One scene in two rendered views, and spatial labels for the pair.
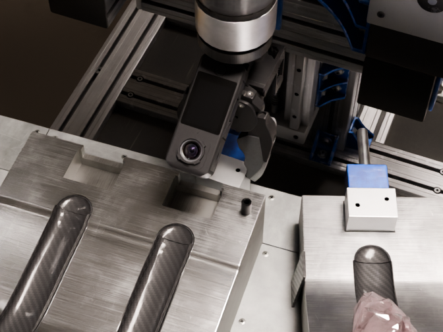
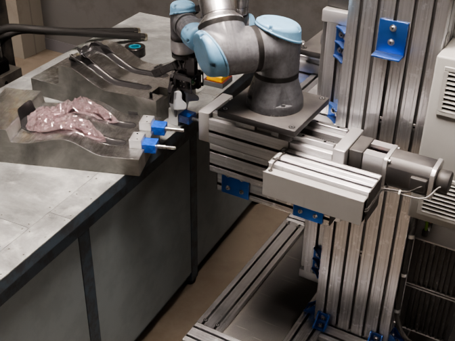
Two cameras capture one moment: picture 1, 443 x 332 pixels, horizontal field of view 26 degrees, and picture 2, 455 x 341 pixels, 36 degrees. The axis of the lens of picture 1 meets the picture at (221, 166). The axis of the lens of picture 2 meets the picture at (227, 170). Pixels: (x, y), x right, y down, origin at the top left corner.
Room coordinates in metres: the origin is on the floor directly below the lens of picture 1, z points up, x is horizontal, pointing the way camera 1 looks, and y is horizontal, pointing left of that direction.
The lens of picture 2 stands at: (1.03, -1.98, 1.87)
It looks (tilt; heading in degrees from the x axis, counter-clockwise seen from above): 32 degrees down; 97
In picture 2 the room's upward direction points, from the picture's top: 1 degrees clockwise
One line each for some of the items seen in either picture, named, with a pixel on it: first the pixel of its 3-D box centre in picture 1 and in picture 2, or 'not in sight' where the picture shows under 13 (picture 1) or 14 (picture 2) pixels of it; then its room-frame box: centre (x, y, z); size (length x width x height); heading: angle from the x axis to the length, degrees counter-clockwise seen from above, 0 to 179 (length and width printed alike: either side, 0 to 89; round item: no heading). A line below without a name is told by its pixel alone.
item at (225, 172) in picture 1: (239, 151); (189, 118); (0.65, -0.02, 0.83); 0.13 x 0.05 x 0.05; 157
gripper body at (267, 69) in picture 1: (236, 64); (185, 70); (0.64, -0.02, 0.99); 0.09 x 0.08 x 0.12; 157
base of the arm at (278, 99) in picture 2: not in sight; (275, 86); (0.93, -0.30, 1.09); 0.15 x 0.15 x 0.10
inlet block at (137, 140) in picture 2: not in sight; (153, 145); (0.59, -0.26, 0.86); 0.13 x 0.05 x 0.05; 179
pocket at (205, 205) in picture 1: (194, 204); (161, 96); (0.55, 0.03, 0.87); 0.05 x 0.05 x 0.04; 71
